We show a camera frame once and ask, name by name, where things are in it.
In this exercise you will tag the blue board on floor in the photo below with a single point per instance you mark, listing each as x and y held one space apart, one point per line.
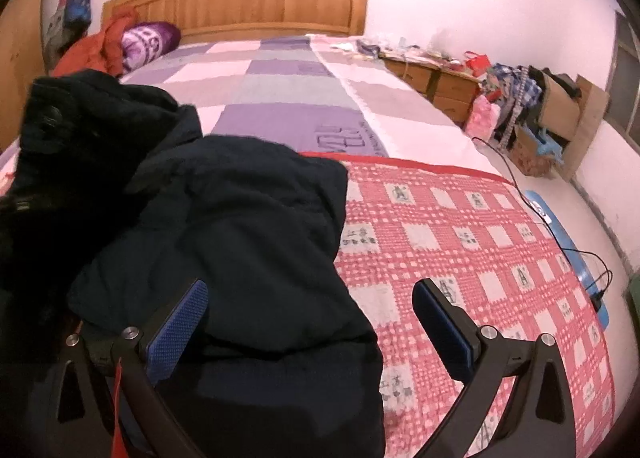
595 287

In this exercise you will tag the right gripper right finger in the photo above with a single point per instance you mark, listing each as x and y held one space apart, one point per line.
538 420

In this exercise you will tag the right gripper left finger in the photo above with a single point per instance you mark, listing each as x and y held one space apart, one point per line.
118 413

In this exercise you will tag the purple patterned pillow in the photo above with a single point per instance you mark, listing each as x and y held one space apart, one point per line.
146 42

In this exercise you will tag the red checkered blanket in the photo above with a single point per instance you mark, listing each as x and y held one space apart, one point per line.
480 244

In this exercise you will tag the pile of bags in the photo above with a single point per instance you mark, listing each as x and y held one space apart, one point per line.
68 24

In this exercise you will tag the purple pink patchwork bedsheet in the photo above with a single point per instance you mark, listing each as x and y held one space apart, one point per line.
314 95

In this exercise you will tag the orange padded jacket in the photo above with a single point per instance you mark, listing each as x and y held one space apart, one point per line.
101 51

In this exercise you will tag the cardboard box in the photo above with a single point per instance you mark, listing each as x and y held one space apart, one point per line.
557 126

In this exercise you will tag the wooden nightstand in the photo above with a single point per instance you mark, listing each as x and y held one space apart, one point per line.
452 92

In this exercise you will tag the wooden wardrobe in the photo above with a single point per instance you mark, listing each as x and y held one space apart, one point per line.
21 62

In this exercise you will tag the dark navy jacket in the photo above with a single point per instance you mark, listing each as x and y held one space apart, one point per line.
118 201

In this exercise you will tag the pile of clothes clutter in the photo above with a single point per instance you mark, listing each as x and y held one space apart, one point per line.
517 91

